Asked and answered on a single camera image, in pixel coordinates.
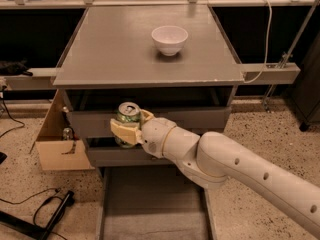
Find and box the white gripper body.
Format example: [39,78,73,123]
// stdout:
[142,118,176,158]

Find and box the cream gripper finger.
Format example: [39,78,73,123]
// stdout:
[140,109,154,126]
[110,119,143,145]

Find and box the green soda can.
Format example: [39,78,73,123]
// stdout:
[114,101,142,149]

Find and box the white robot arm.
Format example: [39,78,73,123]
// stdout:
[110,110,320,238]

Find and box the grey middle drawer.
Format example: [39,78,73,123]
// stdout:
[84,137,170,167]

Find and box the grey drawer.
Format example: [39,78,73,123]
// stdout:
[95,165,217,240]
[67,107,231,138]
[84,137,170,167]

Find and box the grey top drawer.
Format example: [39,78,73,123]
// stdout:
[67,107,231,138]

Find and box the grey drawer cabinet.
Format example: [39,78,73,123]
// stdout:
[52,4,246,172]

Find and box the grey bottom drawer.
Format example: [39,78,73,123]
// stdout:
[95,165,217,240]

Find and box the small bottle in box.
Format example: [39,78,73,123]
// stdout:
[62,127,73,140]

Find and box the open cardboard box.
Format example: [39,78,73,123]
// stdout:
[35,91,92,171]

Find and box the white ceramic bowl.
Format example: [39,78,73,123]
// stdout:
[151,25,189,56]

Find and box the white hanging cable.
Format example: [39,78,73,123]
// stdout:
[243,0,274,85]

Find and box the black floor cable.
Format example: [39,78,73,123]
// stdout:
[0,85,26,139]

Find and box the black cloth on rail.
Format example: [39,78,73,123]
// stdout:
[0,61,33,76]

